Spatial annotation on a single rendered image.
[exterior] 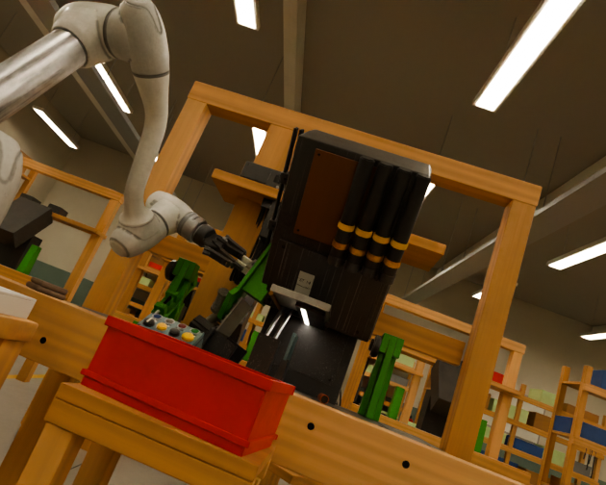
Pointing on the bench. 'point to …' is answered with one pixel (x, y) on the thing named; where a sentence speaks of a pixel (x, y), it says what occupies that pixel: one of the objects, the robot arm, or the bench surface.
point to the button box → (175, 327)
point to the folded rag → (47, 288)
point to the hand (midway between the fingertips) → (247, 267)
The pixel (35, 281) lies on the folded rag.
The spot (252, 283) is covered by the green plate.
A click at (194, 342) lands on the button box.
